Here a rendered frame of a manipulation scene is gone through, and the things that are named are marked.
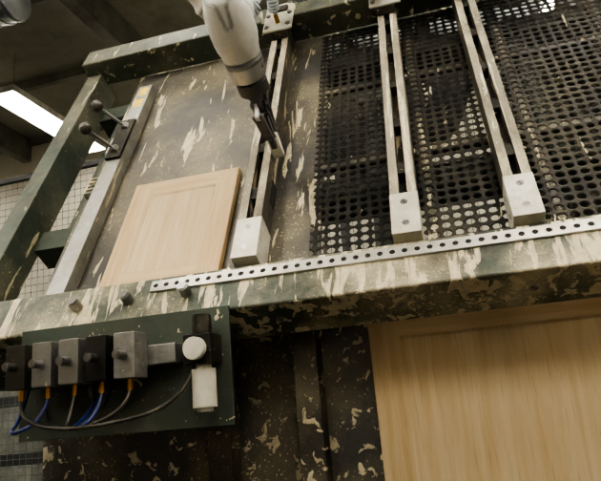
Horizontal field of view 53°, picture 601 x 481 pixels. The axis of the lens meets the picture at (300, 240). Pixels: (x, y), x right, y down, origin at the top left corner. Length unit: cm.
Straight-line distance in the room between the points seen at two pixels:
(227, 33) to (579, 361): 103
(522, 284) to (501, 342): 23
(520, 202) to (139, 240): 92
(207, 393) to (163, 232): 53
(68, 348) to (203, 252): 38
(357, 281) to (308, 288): 10
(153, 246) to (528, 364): 93
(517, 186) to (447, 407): 50
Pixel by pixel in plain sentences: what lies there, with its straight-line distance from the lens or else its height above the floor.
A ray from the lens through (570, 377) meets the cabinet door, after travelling 144.
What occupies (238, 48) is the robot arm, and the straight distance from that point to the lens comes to 141.
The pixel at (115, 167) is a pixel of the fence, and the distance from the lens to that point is 189.
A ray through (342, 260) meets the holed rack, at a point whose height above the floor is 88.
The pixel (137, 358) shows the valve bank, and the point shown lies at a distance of 126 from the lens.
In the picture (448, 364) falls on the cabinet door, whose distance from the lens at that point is 143.
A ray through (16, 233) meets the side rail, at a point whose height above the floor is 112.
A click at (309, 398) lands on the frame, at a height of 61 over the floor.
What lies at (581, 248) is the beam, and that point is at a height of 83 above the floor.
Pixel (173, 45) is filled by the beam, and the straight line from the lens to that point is 233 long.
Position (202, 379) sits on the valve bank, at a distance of 122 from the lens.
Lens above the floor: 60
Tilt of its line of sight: 15 degrees up
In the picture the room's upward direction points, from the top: 5 degrees counter-clockwise
